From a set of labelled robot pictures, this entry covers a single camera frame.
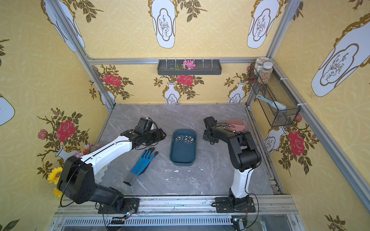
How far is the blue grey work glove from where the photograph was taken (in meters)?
0.83

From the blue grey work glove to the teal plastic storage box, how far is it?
118 mm

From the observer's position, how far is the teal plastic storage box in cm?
90
